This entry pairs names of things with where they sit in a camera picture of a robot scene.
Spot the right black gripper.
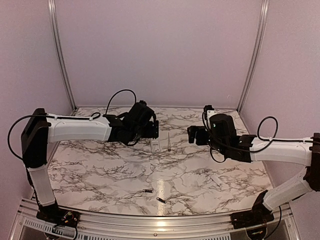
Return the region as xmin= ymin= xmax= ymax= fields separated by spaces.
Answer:
xmin=187 ymin=125 xmax=227 ymax=156

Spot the white remote control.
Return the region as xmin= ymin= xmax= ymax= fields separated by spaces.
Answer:
xmin=150 ymin=138 xmax=161 ymax=154

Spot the white battery cover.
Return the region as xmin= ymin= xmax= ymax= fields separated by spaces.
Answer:
xmin=210 ymin=176 xmax=223 ymax=186

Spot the black AAA battery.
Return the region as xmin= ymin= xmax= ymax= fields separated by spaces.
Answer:
xmin=142 ymin=189 xmax=154 ymax=193
xmin=156 ymin=197 xmax=167 ymax=204

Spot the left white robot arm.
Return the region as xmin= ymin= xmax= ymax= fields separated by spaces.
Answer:
xmin=12 ymin=100 xmax=159 ymax=223

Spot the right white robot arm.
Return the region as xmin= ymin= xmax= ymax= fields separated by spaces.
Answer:
xmin=187 ymin=113 xmax=320 ymax=224

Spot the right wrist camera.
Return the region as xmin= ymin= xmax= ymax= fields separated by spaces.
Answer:
xmin=201 ymin=105 xmax=218 ymax=132

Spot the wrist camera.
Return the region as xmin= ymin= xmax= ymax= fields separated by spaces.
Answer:
xmin=138 ymin=100 xmax=147 ymax=106
xmin=201 ymin=105 xmax=218 ymax=132

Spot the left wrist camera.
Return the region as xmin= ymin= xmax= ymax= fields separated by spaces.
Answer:
xmin=138 ymin=100 xmax=147 ymax=106

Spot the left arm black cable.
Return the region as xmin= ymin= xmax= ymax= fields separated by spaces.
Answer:
xmin=6 ymin=89 xmax=141 ymax=163

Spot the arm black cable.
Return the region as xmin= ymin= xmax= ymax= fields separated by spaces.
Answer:
xmin=201 ymin=109 xmax=320 ymax=163
xmin=6 ymin=89 xmax=141 ymax=163

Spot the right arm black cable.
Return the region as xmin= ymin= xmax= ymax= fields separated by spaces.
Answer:
xmin=201 ymin=109 xmax=320 ymax=163

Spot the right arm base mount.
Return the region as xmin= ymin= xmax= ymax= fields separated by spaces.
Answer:
xmin=230 ymin=190 xmax=275 ymax=229

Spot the front aluminium rail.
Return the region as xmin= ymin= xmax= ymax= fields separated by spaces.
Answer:
xmin=9 ymin=198 xmax=301 ymax=240

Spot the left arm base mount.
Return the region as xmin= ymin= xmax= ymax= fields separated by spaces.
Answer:
xmin=36 ymin=204 xmax=80 ymax=228

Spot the right aluminium frame post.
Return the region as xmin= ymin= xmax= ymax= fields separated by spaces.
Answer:
xmin=236 ymin=0 xmax=270 ymax=114

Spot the aluminium frame post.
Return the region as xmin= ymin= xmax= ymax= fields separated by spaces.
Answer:
xmin=236 ymin=0 xmax=270 ymax=114
xmin=48 ymin=0 xmax=77 ymax=112

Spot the left aluminium frame post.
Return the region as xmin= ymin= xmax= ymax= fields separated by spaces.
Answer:
xmin=48 ymin=0 xmax=77 ymax=112

